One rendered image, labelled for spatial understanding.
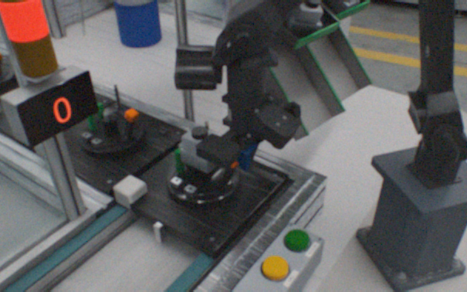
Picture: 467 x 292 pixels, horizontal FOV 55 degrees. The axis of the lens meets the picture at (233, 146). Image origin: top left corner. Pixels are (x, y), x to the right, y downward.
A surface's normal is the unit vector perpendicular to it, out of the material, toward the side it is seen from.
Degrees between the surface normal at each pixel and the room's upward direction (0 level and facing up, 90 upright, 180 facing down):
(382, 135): 0
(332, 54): 45
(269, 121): 20
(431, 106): 61
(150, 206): 0
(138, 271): 0
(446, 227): 90
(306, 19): 112
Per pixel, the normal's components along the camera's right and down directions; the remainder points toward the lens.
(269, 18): 0.30, 0.26
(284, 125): 0.24, -0.63
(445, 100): -0.20, 0.12
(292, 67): 0.48, -0.27
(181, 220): -0.02, -0.80
